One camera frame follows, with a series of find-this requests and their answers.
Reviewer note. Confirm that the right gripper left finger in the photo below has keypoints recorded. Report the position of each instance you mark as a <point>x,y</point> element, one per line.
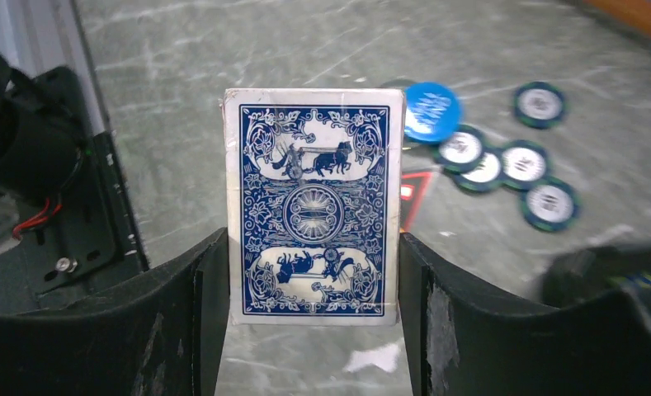
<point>159,333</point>

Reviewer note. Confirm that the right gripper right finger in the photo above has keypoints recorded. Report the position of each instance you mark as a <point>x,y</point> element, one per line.
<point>465,336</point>

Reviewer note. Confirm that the blue playing card deck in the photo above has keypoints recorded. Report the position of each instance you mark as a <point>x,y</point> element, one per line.
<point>313,181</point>

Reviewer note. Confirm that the blue small blind button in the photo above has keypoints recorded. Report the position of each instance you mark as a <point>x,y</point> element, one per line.
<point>433,113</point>

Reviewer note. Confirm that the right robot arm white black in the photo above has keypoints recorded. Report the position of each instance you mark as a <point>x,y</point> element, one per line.
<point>44,141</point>

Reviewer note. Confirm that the green poker chip on table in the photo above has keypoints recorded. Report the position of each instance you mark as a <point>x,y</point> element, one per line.
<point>539,105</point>

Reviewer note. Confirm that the orange wooden shelf rack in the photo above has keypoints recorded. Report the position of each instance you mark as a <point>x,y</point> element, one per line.
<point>635,14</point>

